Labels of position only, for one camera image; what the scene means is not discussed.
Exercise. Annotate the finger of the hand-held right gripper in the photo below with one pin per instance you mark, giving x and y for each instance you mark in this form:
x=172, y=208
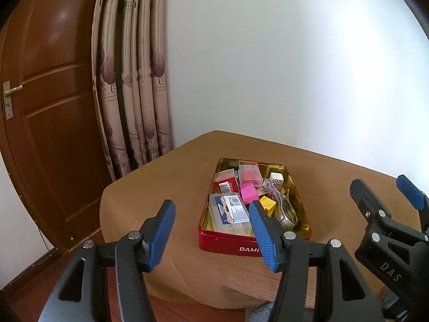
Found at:
x=412, y=191
x=378, y=241

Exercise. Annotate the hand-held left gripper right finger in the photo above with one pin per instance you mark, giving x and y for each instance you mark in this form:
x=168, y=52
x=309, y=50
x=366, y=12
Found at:
x=263, y=238

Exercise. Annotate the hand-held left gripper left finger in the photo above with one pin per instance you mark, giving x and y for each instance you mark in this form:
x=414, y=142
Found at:
x=162, y=238

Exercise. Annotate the red tin box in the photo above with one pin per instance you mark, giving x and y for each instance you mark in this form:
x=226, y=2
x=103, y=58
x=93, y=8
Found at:
x=221, y=243

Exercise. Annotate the clear plastic box with label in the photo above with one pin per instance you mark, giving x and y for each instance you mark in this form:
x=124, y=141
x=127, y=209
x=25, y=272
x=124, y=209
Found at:
x=228, y=211

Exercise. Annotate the magenta block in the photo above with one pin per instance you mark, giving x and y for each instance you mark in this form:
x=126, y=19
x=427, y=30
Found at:
x=248, y=194

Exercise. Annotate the white cube zigzag pattern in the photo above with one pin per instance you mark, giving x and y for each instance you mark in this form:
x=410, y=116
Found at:
x=276, y=179

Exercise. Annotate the clear box pink contents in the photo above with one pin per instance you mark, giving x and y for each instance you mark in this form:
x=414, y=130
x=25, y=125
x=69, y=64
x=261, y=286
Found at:
x=249, y=174

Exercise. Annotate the red carton with barcode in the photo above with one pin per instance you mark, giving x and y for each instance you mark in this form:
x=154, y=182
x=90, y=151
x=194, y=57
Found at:
x=226, y=182

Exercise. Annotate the brown wooden door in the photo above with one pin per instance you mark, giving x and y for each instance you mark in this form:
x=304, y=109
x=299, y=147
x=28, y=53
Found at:
x=50, y=124

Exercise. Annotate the beige patterned curtain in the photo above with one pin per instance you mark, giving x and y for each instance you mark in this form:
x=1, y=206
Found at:
x=134, y=73

